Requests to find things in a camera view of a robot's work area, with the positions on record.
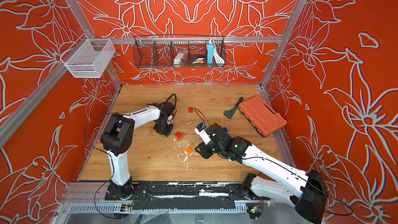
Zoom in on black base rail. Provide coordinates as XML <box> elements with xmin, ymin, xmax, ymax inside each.
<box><xmin>105</xmin><ymin>180</ymin><xmax>271</xmax><ymax>211</ymax></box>

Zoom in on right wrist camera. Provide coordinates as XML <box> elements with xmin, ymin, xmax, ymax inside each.
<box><xmin>195</xmin><ymin>123</ymin><xmax>211</xmax><ymax>145</ymax></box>

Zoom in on black wire basket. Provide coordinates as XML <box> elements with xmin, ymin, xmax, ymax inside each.
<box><xmin>133</xmin><ymin>35</ymin><xmax>227</xmax><ymax>68</ymax></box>

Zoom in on black small box in basket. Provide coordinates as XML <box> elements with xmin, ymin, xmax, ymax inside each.
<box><xmin>188</xmin><ymin>56</ymin><xmax>207</xmax><ymax>65</ymax></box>

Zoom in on left black corrugated cable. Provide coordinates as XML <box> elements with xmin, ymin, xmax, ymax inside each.
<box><xmin>164</xmin><ymin>93</ymin><xmax>178</xmax><ymax>110</ymax></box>

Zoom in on plastic bag in basket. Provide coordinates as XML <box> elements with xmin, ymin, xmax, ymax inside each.
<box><xmin>173</xmin><ymin>50</ymin><xmax>189</xmax><ymax>68</ymax></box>

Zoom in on orange square lego plate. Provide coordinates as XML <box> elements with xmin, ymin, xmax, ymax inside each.
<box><xmin>185</xmin><ymin>147</ymin><xmax>193</xmax><ymax>154</ymax></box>

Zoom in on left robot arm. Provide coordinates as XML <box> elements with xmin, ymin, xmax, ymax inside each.
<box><xmin>100</xmin><ymin>101</ymin><xmax>177</xmax><ymax>200</ymax></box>

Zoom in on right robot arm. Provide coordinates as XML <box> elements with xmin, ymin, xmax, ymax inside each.
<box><xmin>195</xmin><ymin>123</ymin><xmax>328</xmax><ymax>224</ymax></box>

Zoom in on red plastic tool case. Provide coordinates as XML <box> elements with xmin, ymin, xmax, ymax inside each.
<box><xmin>238</xmin><ymin>95</ymin><xmax>287</xmax><ymax>137</ymax></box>

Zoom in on clear plastic bin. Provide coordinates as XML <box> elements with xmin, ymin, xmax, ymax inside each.
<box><xmin>61</xmin><ymin>39</ymin><xmax>116</xmax><ymax>78</ymax></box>

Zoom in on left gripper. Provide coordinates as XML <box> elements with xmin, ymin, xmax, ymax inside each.
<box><xmin>154</xmin><ymin>120</ymin><xmax>174</xmax><ymax>136</ymax></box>

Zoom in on white cables in basket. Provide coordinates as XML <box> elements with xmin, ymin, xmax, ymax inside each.
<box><xmin>213</xmin><ymin>46</ymin><xmax>225</xmax><ymax>67</ymax></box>

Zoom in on dark green clamp tool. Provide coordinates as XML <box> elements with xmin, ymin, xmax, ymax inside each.
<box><xmin>223</xmin><ymin>97</ymin><xmax>244</xmax><ymax>119</ymax></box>

